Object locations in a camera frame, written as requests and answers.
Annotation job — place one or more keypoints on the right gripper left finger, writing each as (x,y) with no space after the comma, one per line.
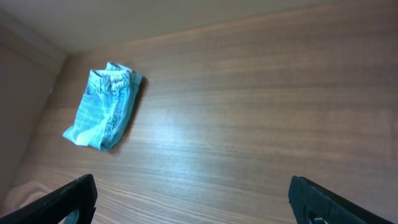
(72,203)

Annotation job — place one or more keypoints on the light blue denim shorts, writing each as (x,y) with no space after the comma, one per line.
(105,108)

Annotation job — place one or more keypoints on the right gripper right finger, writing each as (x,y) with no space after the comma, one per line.
(311,203)

